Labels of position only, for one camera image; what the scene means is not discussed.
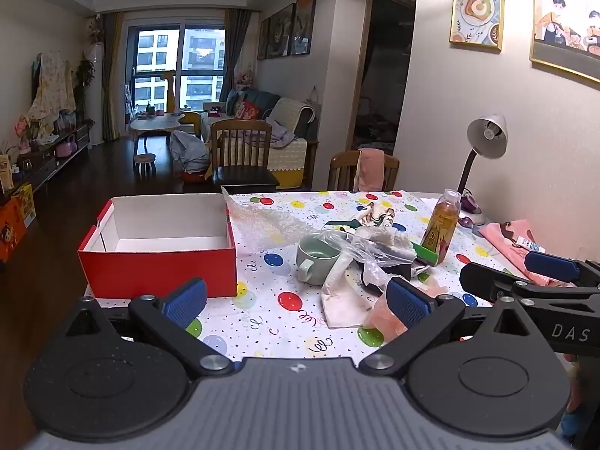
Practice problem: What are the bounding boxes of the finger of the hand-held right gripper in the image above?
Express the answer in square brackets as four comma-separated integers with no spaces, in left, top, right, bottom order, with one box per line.
[524,250,600,287]
[459,262,531,303]

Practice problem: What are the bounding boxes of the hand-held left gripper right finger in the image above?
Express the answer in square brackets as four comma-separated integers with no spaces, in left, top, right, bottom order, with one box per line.
[357,277,554,378]

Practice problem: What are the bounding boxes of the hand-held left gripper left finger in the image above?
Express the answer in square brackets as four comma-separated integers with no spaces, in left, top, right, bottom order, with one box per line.
[63,277,235,378]

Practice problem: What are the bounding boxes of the black cloth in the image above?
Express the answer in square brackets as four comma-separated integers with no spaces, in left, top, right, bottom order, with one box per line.
[358,258,416,287]

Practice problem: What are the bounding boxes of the red shoe box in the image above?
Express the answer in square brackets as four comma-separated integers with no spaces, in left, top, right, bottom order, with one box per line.
[77,193,238,299]

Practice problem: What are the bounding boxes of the white fluffy towel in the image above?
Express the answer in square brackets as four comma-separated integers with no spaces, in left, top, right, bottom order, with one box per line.
[372,229,417,263]

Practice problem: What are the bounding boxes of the pink soft cloth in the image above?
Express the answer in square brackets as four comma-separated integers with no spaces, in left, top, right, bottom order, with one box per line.
[364,286,453,343]

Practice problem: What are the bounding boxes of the pink printed cloth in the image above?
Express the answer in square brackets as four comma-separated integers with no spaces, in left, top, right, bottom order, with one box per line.
[478,219,577,288]

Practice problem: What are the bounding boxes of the green packet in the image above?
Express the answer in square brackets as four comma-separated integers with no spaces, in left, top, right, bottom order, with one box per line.
[411,241,439,268]

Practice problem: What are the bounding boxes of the white cloth bag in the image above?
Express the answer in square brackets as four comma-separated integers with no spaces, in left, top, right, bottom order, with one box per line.
[321,248,376,330]

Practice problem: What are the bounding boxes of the orange drink bottle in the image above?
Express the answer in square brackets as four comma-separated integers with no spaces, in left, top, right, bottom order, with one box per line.
[419,189,462,263]

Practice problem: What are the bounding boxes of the clear plastic bag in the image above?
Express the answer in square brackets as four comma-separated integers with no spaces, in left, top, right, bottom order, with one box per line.
[319,227,418,296]

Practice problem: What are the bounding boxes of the patterned crumpled wrapper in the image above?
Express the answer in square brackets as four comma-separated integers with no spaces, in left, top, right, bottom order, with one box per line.
[342,201,397,233]

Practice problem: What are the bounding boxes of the polka dot tablecloth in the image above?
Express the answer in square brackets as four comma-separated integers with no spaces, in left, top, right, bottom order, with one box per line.
[84,190,577,371]

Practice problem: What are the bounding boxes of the pale green mug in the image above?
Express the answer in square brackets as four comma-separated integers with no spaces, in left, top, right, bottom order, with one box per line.
[295,237,342,286]

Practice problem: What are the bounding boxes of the clear bubble wrap sheet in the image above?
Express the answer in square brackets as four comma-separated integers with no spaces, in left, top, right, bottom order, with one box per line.
[221,186,338,256]

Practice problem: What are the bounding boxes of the wooden chair with dark seat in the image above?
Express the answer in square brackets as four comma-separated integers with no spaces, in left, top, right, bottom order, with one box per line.
[211,119,281,193]

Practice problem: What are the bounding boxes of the pink towel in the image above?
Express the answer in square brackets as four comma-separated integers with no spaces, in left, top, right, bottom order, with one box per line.
[354,148,385,192]

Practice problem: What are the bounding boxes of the grey desk lamp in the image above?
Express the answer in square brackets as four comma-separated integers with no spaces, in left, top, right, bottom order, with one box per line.
[457,113,508,226]

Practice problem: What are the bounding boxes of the grey bag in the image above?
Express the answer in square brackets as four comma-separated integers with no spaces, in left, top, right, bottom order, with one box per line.
[169,130,210,174]

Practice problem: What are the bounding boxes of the sofa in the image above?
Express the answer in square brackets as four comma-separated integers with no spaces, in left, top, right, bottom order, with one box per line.
[201,89,320,188]

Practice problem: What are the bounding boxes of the small children's table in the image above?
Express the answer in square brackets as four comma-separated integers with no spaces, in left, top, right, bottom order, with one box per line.
[130,113,186,151]

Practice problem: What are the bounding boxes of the orange printed box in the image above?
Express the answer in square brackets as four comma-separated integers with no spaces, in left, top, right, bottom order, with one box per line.
[0,197,26,263]

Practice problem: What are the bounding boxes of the yellow box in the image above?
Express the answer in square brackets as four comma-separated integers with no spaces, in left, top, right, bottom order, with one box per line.
[12,184,37,228]

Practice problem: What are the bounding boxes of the dark low cabinet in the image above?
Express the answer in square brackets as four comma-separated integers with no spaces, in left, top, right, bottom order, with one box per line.
[0,122,91,198]

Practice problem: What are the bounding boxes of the yellow giraffe toy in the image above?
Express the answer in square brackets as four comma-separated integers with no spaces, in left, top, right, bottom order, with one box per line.
[159,69,176,113]

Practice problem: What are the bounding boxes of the cream throw blanket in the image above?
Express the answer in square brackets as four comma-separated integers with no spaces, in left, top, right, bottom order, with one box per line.
[269,97,315,137]

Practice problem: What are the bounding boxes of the white standing air conditioner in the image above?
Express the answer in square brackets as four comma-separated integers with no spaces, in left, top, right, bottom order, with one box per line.
[83,42,105,146]

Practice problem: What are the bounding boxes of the grey and yellow curtain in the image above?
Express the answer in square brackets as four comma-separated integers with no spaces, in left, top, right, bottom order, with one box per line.
[102,12,125,141]

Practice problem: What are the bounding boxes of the pink flowers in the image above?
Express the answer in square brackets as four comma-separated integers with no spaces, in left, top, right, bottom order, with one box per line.
[14,115,31,153]

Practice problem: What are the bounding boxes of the glass balcony door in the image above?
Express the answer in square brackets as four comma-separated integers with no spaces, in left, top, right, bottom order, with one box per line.
[124,21,226,123]

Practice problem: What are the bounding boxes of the green house plant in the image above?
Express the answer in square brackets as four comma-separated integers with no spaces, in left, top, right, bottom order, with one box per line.
[75,58,95,113]

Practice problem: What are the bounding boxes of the gold framed family poster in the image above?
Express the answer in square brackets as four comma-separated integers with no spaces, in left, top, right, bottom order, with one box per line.
[529,0,600,83]

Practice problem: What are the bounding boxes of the hanging floral blanket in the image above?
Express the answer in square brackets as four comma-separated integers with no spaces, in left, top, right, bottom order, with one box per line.
[27,51,77,134]

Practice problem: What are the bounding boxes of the gold framed food picture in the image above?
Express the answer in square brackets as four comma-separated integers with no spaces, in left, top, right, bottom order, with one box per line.
[449,0,506,51]

